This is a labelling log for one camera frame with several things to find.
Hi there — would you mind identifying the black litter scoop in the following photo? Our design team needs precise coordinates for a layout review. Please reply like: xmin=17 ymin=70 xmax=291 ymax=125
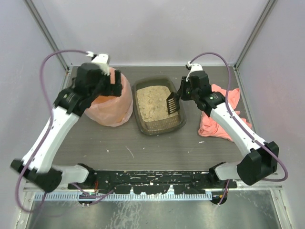
xmin=166 ymin=92 xmax=180 ymax=115

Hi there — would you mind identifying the bin with orange bag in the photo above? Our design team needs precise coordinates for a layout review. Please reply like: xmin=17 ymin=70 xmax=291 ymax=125
xmin=85 ymin=74 xmax=133 ymax=127

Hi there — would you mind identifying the grey litter box tray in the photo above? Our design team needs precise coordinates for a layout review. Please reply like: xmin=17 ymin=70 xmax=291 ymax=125
xmin=132 ymin=76 xmax=186 ymax=135

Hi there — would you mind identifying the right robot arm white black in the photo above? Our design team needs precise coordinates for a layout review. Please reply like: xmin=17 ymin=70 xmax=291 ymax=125
xmin=177 ymin=71 xmax=279 ymax=186

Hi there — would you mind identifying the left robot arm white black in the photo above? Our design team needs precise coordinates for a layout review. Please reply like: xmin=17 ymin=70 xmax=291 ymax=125
xmin=10 ymin=63 xmax=122 ymax=193

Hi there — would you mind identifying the cat litter sand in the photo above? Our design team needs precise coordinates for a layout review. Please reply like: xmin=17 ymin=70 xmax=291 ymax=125
xmin=136 ymin=85 xmax=178 ymax=122

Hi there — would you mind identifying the pink cloth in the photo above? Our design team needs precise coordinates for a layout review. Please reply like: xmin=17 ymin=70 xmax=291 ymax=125
xmin=198 ymin=88 xmax=241 ymax=142

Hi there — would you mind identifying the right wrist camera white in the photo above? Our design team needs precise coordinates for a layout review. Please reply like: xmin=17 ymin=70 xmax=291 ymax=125
xmin=185 ymin=61 xmax=203 ymax=82

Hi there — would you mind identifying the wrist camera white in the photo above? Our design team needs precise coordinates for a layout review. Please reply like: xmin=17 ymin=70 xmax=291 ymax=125
xmin=91 ymin=53 xmax=110 ymax=75
xmin=185 ymin=61 xmax=203 ymax=82

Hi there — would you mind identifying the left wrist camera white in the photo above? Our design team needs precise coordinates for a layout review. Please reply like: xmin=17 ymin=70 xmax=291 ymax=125
xmin=91 ymin=53 xmax=110 ymax=75

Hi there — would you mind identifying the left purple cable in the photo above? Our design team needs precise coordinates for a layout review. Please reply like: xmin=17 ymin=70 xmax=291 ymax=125
xmin=14 ymin=49 xmax=115 ymax=213

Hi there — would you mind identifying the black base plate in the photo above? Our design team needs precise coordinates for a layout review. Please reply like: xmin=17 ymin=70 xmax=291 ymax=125
xmin=77 ymin=170 xmax=225 ymax=195

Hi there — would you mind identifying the grey cable duct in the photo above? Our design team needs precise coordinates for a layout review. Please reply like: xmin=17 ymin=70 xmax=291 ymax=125
xmin=45 ymin=191 xmax=213 ymax=201

